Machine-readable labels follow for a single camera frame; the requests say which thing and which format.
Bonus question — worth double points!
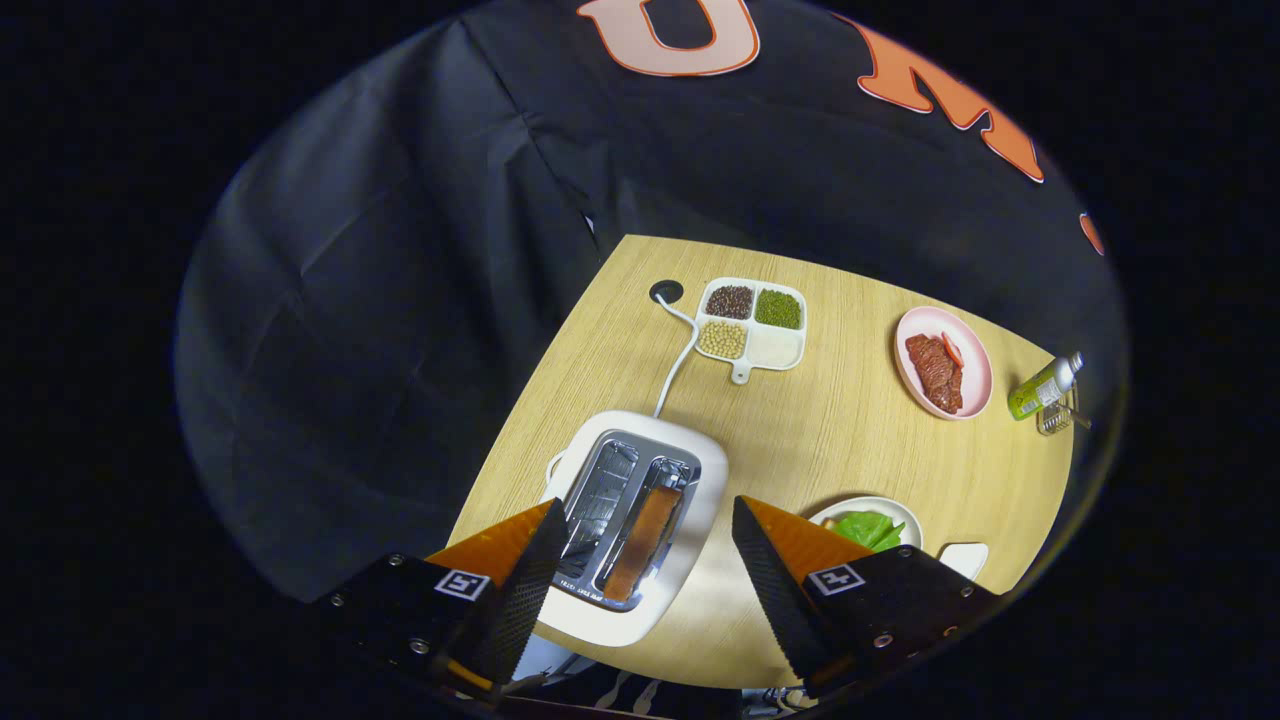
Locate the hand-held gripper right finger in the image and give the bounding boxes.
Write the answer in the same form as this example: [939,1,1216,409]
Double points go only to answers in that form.
[732,495,1001,699]

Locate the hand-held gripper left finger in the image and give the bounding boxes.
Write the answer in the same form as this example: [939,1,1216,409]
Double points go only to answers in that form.
[318,498,569,701]

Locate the green lettuce leaf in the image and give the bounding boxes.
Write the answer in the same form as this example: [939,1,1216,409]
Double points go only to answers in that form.
[833,510,907,553]

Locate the round white plate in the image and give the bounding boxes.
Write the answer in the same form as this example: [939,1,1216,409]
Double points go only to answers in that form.
[808,496,924,553]

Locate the toasted bread slice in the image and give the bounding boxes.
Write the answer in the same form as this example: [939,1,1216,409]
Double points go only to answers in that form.
[602,485,685,603]

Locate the white toaster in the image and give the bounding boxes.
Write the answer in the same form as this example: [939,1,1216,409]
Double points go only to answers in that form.
[535,410,729,648]

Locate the white rounded rectangular dish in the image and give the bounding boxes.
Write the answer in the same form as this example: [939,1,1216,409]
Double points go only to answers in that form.
[938,542,990,583]

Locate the white divided dish of beans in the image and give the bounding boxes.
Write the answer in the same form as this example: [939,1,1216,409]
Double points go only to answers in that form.
[693,277,808,386]

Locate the brown meat slices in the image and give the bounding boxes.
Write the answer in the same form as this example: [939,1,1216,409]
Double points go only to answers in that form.
[905,334,964,414]

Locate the pink plate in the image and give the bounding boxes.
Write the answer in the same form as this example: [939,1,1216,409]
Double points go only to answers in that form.
[894,306,994,421]

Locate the silver bottle with green label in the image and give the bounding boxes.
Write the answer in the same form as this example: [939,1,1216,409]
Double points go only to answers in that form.
[1007,352,1085,422]

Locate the white toaster cable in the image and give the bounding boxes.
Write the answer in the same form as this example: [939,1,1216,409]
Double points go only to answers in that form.
[655,292,701,419]

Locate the metal wire basket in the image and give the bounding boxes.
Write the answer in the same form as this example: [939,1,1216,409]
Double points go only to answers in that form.
[1036,385,1091,437]

